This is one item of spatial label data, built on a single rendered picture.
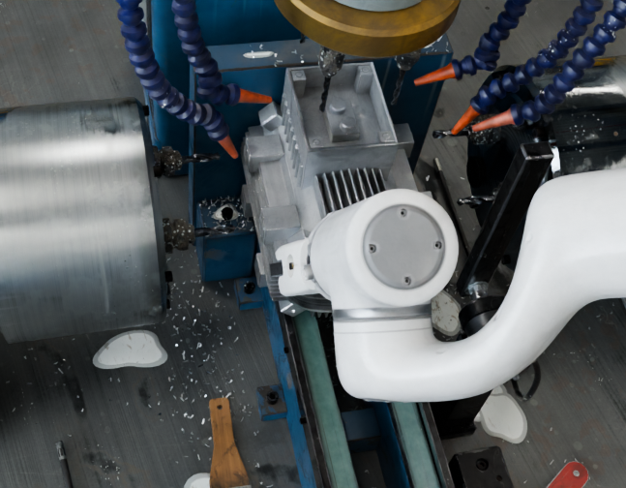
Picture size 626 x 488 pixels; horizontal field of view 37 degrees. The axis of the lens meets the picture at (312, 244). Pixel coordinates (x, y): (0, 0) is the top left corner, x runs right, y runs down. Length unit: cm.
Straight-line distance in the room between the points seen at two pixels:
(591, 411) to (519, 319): 67
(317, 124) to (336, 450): 36
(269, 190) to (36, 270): 27
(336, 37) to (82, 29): 80
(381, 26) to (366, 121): 24
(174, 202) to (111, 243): 43
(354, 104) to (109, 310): 35
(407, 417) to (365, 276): 46
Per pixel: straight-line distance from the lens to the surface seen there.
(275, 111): 109
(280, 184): 106
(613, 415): 132
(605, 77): 114
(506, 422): 126
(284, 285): 87
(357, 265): 66
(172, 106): 91
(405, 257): 67
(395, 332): 70
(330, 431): 108
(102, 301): 98
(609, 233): 64
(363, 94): 109
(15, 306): 97
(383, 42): 85
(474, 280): 107
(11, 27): 161
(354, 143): 104
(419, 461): 109
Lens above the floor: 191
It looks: 56 degrees down
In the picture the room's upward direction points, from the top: 12 degrees clockwise
